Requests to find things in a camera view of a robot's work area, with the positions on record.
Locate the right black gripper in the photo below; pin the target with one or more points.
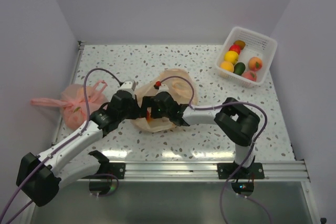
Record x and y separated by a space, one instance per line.
148 102

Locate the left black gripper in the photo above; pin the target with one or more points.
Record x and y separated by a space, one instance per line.
137 110

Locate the orange plastic bag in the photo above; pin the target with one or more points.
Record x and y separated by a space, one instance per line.
178 86

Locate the small brown fruit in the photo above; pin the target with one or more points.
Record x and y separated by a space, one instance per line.
228 66

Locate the yellow fruit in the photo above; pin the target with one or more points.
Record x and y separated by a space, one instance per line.
231 56

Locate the green avocado fruit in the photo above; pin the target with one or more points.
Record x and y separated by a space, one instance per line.
239 68

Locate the pink peach fruit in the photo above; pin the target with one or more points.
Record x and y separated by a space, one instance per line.
250 75

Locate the brown kiwi fruit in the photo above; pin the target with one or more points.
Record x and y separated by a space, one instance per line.
240 43

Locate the red orange strawberry fruit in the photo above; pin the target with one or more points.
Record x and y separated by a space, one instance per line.
148 116

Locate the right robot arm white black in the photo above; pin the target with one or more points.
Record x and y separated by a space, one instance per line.
237 121

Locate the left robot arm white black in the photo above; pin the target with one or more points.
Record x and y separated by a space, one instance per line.
41 176

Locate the pink plastic bag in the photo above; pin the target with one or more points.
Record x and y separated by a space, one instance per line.
72 103

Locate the white plastic basket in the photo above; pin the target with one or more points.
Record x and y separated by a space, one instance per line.
256 45

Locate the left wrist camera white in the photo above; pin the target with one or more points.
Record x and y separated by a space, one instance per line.
129 86

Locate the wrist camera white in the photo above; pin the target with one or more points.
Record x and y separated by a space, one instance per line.
129 86
161 87

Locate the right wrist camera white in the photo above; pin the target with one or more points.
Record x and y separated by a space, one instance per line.
161 87

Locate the aluminium rail front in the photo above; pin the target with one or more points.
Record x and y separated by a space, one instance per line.
189 171

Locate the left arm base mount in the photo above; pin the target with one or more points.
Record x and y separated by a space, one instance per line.
105 181

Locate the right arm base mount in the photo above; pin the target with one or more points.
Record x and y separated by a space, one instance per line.
243 181

